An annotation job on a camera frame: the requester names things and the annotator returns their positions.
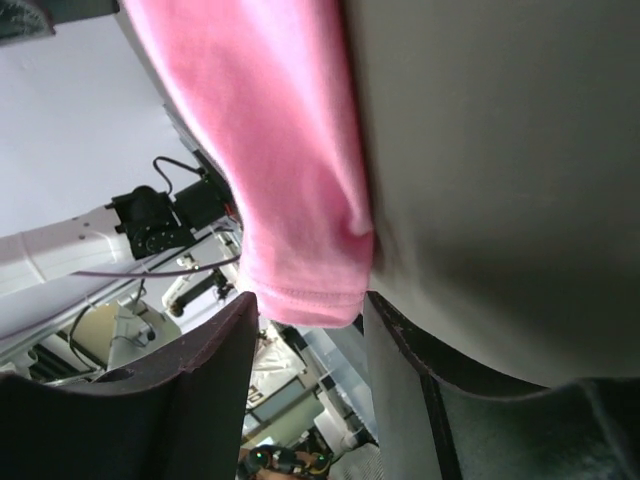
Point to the pink t shirt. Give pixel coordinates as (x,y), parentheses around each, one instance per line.
(265,88)

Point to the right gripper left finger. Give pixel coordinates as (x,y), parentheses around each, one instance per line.
(176,413)

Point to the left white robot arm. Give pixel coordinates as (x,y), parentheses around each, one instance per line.
(133,226)

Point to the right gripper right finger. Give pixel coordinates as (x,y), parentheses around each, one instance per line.
(443,415)

